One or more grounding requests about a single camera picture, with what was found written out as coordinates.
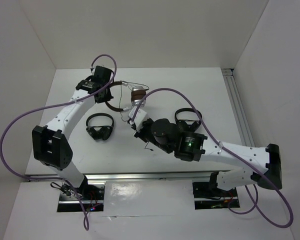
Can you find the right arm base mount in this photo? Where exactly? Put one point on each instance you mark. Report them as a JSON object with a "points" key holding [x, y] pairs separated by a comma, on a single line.
{"points": [[208, 199]]}

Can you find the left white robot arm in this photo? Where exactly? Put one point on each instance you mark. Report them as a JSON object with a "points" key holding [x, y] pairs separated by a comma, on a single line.
{"points": [[50, 142]]}

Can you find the aluminium side rail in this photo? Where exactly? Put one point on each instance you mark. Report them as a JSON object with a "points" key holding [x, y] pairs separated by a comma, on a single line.
{"points": [[237, 107]]}

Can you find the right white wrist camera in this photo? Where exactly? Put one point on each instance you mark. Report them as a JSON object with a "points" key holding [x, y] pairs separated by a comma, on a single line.
{"points": [[136, 118]]}

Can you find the black headphones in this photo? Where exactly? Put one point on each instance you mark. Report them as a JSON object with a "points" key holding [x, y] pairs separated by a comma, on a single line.
{"points": [[186, 125], [99, 132]]}

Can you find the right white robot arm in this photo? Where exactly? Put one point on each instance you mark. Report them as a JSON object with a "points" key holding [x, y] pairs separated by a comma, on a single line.
{"points": [[254, 165]]}

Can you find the left black headphones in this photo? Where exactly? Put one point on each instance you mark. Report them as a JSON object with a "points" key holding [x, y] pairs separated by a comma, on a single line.
{"points": [[99, 132]]}

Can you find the right black headphones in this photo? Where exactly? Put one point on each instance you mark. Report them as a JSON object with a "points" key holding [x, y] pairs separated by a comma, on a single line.
{"points": [[186, 125]]}

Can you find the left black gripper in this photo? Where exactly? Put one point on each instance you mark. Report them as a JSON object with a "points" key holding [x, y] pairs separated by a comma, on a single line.
{"points": [[106, 98]]}

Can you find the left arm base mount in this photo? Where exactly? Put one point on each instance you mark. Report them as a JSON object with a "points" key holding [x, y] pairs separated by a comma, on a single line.
{"points": [[68, 202]]}

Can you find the aluminium front rail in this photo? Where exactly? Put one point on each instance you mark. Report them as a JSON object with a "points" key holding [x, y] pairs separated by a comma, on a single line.
{"points": [[196, 176]]}

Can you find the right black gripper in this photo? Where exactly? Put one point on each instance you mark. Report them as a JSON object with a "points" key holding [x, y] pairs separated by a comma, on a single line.
{"points": [[139, 134]]}

